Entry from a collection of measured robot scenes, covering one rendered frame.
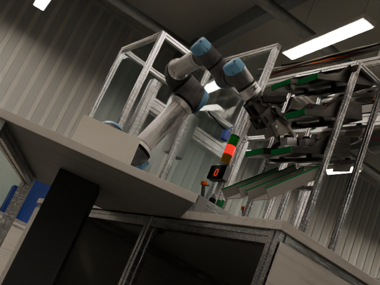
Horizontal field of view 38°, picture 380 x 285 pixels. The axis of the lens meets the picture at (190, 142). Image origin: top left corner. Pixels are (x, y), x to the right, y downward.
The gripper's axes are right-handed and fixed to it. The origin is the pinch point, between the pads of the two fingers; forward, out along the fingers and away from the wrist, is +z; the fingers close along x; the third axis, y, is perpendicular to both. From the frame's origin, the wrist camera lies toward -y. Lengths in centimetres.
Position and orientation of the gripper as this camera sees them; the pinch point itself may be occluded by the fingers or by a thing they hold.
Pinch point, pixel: (286, 136)
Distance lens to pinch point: 209.9
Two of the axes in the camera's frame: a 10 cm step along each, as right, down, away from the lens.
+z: 5.7, 8.0, 1.7
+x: 4.6, -1.4, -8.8
